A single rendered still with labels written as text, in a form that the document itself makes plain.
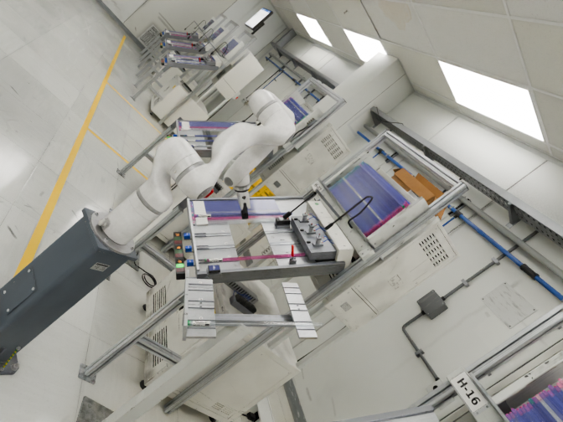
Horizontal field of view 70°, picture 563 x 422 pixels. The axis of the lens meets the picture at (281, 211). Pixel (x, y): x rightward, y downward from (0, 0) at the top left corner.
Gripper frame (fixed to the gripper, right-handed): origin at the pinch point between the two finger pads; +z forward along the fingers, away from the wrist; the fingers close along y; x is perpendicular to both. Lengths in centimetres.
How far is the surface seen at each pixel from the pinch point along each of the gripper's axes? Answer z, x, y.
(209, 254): 8.4, 21.1, -16.2
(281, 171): 36, -49, 113
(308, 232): 9.9, -30.3, -11.9
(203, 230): 8.3, 21.8, 4.5
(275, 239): 14.0, -13.5, -7.3
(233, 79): 39, -62, 438
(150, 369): 67, 60, -26
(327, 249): 11.5, -35.5, -26.1
